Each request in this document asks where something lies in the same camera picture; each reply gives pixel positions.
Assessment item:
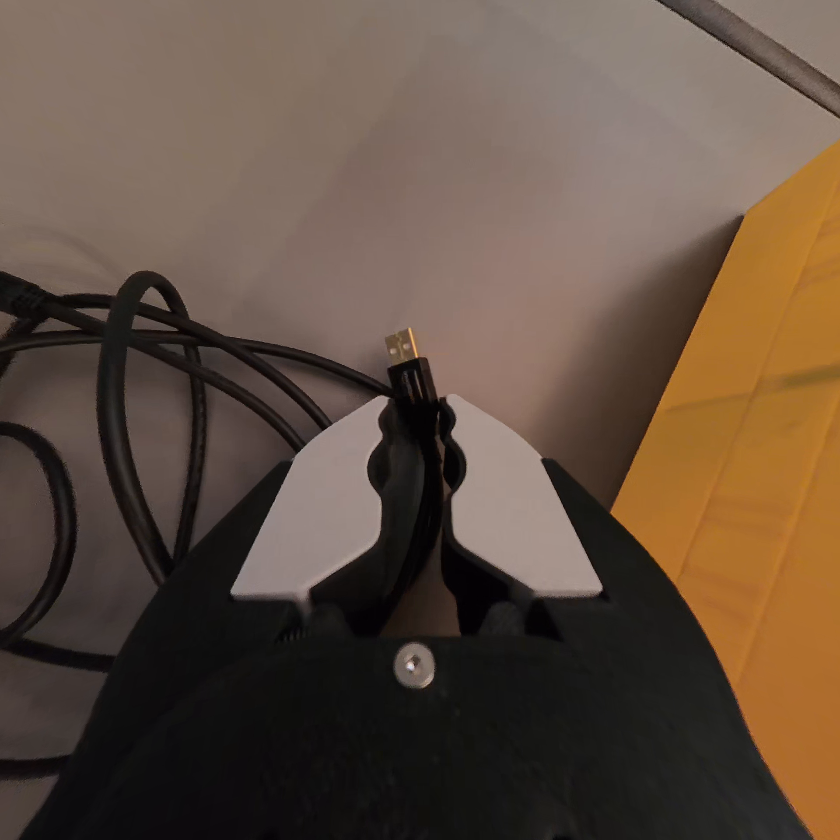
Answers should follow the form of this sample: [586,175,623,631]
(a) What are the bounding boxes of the thick black cable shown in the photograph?
[0,270,441,778]

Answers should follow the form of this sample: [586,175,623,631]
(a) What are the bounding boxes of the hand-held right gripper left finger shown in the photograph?
[230,395,396,634]

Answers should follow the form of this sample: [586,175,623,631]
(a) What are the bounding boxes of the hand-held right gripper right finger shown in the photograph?
[438,394,603,636]

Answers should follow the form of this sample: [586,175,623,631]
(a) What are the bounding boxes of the yellow plastic bin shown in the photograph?
[610,141,840,840]

